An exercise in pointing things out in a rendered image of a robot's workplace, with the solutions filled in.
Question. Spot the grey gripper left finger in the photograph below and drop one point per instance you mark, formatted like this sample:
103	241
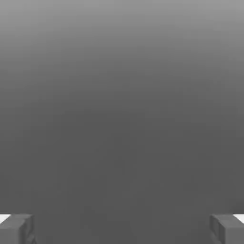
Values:
15	229

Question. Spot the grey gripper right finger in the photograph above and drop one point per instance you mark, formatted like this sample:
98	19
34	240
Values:
228	230

